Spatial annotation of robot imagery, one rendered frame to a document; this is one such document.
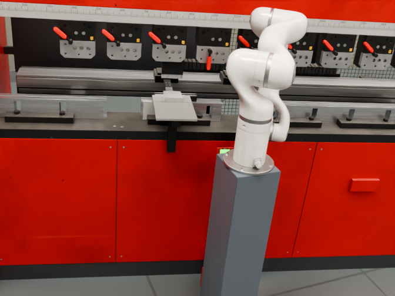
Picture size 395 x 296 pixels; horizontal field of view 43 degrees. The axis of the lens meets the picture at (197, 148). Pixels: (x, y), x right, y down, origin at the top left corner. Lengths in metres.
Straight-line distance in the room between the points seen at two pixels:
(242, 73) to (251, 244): 0.69
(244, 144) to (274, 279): 1.27
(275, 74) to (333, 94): 1.26
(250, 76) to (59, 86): 1.25
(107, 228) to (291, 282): 1.05
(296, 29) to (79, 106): 1.05
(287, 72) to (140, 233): 1.31
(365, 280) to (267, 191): 1.34
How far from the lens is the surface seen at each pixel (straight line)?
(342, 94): 2.94
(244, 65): 1.69
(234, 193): 1.82
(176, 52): 2.31
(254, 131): 1.77
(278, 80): 1.69
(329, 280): 3.02
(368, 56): 2.58
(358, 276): 3.11
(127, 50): 2.31
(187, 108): 2.28
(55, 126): 2.37
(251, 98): 1.74
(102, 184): 2.47
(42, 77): 2.67
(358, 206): 2.86
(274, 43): 1.82
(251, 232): 1.98
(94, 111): 2.42
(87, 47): 2.31
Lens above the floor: 1.91
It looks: 28 degrees down
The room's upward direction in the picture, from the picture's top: 6 degrees clockwise
